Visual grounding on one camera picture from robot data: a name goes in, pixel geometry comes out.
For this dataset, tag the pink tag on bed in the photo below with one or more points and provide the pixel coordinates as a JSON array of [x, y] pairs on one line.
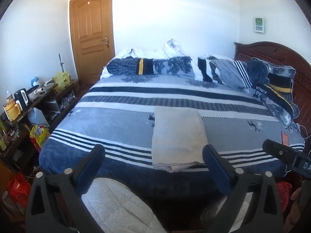
[[285, 139]]

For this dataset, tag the red plastic bag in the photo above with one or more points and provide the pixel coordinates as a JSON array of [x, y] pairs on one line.
[[18, 189]]

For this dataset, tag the navy yellow rolled duvet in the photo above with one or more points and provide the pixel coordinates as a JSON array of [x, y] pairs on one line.
[[176, 66]]

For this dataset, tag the navy yellow floral pillow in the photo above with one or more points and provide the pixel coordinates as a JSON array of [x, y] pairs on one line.
[[273, 86]]

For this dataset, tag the orange wooden door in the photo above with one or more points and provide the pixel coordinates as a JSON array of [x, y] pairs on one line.
[[91, 28]]

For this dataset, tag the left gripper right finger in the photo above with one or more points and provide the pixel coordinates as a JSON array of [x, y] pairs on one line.
[[264, 212]]

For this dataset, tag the beige knit sweater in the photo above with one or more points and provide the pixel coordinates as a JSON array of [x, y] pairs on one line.
[[178, 139]]

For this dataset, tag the white quilted trousers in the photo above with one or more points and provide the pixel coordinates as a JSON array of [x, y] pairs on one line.
[[115, 208]]

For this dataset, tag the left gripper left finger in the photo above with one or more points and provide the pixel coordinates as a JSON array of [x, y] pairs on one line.
[[55, 204]]

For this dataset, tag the yellow plastic bag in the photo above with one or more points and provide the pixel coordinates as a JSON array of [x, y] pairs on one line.
[[62, 80]]

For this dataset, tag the black white appliance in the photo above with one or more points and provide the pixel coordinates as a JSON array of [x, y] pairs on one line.
[[22, 99]]

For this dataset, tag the dark wooden headboard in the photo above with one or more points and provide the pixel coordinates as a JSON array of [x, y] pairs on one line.
[[281, 55]]

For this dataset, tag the white wall thermostat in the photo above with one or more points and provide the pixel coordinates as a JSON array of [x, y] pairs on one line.
[[259, 24]]

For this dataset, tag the yellow red shopping bag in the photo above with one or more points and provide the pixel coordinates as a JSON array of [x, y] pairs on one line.
[[38, 136]]

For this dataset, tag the dark wooden side shelf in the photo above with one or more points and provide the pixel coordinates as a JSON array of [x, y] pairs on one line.
[[48, 110]]

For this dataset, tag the person right hand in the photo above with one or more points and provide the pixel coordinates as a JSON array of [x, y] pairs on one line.
[[295, 212]]

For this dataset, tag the grey striped folded garment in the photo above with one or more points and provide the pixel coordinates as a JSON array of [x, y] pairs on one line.
[[233, 74]]

